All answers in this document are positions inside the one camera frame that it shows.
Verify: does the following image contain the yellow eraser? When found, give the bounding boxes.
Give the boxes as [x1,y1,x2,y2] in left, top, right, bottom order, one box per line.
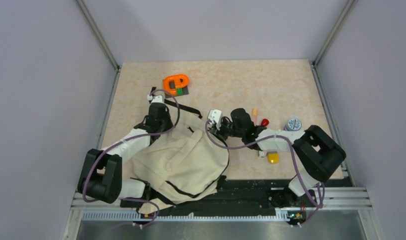
[267,151,280,164]

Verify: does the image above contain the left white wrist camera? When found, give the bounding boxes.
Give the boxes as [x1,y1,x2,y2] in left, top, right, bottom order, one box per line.
[147,94,165,104]

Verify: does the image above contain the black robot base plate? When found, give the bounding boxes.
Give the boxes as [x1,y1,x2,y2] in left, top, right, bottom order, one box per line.
[118,178,353,220]

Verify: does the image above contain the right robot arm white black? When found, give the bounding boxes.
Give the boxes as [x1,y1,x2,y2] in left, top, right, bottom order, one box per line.
[207,108,347,197]

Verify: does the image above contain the red black stamp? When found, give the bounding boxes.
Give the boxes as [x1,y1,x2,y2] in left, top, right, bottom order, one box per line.
[260,118,270,127]

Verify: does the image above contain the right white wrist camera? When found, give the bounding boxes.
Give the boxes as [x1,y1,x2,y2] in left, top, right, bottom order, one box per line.
[207,109,223,130]

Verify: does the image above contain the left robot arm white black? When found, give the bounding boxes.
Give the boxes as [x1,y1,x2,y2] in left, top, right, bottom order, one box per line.
[77,102,174,204]

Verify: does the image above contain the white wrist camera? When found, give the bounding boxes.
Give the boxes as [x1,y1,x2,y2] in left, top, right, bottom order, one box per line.
[147,94,165,104]
[207,109,223,130]

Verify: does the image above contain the beige canvas backpack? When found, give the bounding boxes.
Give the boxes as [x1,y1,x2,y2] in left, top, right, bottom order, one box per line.
[129,100,230,215]

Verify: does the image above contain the blue patterned tape roll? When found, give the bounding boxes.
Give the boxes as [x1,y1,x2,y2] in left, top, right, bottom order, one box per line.
[283,118,303,132]

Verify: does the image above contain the orange toy on grey base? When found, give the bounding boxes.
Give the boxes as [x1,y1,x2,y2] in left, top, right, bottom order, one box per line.
[162,74,190,98]

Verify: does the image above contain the aluminium frame rails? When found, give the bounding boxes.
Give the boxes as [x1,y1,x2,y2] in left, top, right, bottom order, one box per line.
[62,187,384,240]

